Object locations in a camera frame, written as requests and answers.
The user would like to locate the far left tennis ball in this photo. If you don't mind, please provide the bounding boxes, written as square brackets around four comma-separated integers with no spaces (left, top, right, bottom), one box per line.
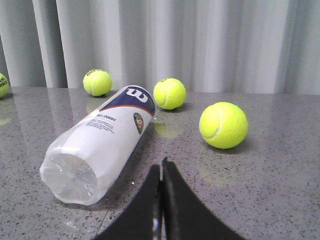
[0,73,10,98]

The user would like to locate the right tennis ball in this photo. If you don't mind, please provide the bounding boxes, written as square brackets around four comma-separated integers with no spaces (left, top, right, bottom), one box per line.
[199,102,249,150]

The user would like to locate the centre tennis ball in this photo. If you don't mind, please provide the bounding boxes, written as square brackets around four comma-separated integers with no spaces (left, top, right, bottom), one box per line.
[153,78,187,110]

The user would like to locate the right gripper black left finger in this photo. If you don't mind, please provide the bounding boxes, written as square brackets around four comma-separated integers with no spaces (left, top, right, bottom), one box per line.
[96,165,160,240]

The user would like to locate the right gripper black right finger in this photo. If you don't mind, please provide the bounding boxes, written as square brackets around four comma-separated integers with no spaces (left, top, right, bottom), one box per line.
[162,158,243,240]

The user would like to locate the grey curtain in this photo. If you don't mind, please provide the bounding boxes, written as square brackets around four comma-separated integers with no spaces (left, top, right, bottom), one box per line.
[0,0,320,95]

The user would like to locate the Roland Garros tennis ball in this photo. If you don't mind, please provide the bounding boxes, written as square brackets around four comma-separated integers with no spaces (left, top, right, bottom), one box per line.
[82,69,113,97]

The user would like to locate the white Wilson tennis ball can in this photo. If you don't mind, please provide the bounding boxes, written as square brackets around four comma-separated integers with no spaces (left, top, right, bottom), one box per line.
[40,85,155,206]

